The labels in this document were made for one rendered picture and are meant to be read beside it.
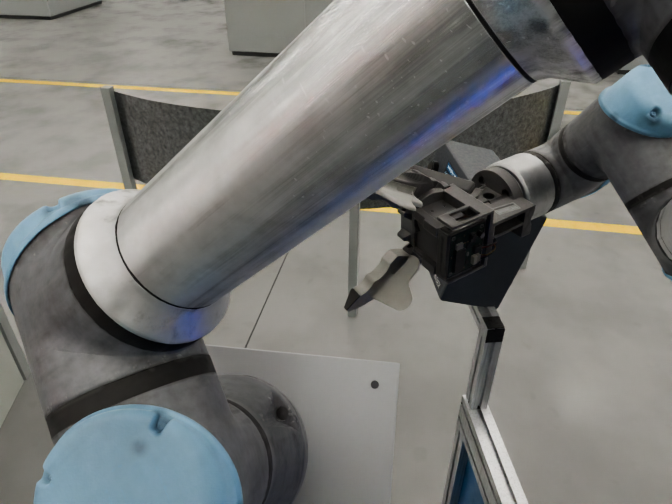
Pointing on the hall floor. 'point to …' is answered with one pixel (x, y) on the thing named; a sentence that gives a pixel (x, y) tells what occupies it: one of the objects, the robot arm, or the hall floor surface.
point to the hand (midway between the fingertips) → (336, 252)
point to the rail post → (455, 470)
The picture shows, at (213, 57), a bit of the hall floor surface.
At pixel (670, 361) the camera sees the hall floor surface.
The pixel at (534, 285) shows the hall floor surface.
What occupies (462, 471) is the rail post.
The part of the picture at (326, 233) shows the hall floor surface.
